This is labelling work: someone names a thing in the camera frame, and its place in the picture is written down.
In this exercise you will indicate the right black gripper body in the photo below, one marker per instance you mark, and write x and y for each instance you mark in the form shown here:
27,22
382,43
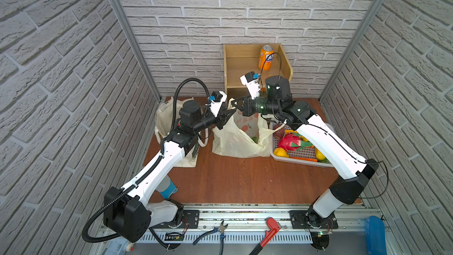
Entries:
265,107

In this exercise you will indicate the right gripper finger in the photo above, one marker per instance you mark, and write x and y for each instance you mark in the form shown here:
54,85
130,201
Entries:
240,102
245,110

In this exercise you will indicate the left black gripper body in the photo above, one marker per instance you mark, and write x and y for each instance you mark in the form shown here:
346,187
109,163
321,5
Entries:
219,120

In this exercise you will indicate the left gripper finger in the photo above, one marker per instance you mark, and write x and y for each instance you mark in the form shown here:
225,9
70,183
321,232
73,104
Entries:
220,123
225,114

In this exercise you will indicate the cream plastic grocery bag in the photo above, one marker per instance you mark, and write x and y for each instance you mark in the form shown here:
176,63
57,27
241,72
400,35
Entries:
243,137

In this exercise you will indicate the white floral canvas tote bag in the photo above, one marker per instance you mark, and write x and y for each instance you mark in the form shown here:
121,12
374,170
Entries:
163,121

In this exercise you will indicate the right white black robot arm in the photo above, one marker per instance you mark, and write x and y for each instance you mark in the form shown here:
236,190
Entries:
354,170

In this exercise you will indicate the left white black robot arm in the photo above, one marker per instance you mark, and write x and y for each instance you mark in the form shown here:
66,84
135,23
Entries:
126,210

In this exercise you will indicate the dark red round fruit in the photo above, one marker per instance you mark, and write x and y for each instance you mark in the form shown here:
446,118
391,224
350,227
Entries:
279,131

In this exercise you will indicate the wooden shelf unit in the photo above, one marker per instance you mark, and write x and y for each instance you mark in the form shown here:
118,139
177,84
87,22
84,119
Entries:
240,59

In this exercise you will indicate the orange Fanta can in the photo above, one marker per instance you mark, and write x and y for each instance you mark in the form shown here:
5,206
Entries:
266,57

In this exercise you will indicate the pink dragon fruit toy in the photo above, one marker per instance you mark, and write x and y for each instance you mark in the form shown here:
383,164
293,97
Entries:
293,142

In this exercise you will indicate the white plastic basket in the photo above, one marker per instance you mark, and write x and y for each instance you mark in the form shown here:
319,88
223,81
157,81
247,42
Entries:
304,156

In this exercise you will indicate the yellow lemon toy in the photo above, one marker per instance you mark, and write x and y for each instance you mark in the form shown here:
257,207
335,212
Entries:
280,152

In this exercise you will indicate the grey blue work glove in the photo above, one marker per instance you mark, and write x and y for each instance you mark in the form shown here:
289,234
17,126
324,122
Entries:
166,188

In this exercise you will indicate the red black clamp tool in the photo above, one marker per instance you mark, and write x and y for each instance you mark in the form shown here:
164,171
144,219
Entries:
274,228

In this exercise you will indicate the blue plastic container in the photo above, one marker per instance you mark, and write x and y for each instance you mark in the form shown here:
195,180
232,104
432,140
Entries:
375,236

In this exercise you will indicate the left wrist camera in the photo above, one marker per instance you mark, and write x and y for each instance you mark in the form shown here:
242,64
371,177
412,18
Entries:
216,100

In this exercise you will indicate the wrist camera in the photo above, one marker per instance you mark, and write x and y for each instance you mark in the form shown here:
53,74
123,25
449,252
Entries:
216,100
250,80

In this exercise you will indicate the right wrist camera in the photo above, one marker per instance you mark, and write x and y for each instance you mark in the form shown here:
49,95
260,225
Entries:
250,80

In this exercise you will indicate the aluminium mounting rail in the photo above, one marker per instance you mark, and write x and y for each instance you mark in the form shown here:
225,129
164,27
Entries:
247,223

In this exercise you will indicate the blue handled pliers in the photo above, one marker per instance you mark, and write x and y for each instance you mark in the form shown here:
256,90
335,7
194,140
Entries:
221,230

